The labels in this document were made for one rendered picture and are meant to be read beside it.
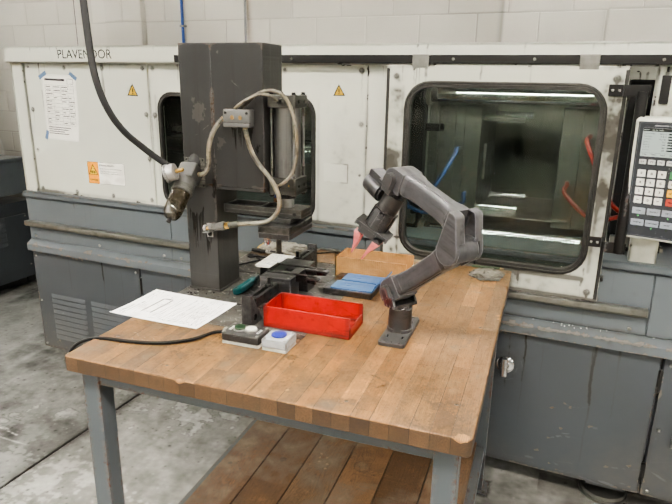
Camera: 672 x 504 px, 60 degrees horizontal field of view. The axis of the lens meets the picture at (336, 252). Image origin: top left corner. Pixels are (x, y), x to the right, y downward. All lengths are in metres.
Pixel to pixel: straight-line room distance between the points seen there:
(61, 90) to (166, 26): 2.39
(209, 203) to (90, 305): 1.63
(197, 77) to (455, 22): 2.84
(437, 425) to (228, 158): 0.99
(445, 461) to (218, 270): 0.97
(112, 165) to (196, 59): 1.32
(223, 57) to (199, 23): 3.50
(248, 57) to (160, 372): 0.88
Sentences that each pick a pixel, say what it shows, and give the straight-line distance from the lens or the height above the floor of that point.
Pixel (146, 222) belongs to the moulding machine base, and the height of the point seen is 0.89.
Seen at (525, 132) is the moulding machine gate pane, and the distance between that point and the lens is 2.16.
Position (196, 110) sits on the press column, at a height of 1.46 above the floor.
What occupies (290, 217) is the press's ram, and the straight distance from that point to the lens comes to 1.76.
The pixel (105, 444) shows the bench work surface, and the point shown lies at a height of 0.65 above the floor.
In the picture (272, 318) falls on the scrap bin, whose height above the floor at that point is 0.93.
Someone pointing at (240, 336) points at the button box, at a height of 0.93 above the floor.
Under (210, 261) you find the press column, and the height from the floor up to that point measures 1.00.
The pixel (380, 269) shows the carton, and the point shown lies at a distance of 1.99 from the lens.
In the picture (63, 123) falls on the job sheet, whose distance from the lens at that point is 3.23.
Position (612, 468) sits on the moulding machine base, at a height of 0.17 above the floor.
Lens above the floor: 1.55
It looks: 16 degrees down
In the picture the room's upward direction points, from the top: 1 degrees clockwise
